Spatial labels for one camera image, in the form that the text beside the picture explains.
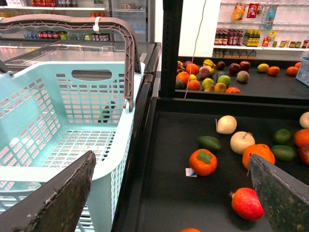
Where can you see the black back fruit tray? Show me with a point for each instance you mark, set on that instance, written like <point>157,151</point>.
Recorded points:
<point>261,87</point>

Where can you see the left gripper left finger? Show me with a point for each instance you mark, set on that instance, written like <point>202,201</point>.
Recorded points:
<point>57,205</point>

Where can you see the white pear apple far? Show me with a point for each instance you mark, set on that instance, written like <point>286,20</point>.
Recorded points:
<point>304,120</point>

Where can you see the red pomegranate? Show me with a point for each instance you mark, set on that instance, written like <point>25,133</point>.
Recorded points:
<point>246,204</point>

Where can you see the small blue basket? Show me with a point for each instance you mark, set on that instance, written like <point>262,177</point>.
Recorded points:
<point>303,72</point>

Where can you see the green lime upper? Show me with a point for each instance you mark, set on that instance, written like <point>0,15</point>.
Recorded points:
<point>282,136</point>

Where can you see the large orange tangerine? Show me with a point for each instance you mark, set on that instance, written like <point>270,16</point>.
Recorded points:
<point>260,149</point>

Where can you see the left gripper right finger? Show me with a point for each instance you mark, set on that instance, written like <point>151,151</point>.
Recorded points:
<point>284,198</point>

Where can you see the glass top freezer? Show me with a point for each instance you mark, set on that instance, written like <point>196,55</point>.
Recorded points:
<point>19,54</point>

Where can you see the white apple with stem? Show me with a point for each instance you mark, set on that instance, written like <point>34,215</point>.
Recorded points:
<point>240,141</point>

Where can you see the black front fruit tray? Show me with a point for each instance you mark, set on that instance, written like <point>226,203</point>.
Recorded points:
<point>160,197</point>

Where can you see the dark green avocado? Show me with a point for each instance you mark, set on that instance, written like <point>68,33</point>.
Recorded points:
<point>209,143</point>

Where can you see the orange persimmon green leaf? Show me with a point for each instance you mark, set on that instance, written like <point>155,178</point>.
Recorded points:
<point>203,162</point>

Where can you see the orange front bottom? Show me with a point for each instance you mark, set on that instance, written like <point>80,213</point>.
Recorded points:
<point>190,230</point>

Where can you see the orange fruit right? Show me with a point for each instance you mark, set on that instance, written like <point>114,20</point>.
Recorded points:
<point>301,137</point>

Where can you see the white price label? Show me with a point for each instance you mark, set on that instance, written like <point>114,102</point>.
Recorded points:
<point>190,172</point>

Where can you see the red apple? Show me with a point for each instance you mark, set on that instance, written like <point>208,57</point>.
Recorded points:
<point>303,154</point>

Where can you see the black fruit tray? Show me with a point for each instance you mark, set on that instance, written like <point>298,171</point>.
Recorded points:
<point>160,197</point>
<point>261,87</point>

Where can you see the white onion left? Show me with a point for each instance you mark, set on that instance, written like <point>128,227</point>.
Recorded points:
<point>226,124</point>

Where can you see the black shelf upright post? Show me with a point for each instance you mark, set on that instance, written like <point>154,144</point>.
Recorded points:
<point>172,18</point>

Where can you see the light blue shopping basket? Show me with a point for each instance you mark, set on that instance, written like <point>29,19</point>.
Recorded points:
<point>51,113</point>

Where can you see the brown basket handle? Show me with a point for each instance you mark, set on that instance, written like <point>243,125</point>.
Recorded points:
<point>95,24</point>

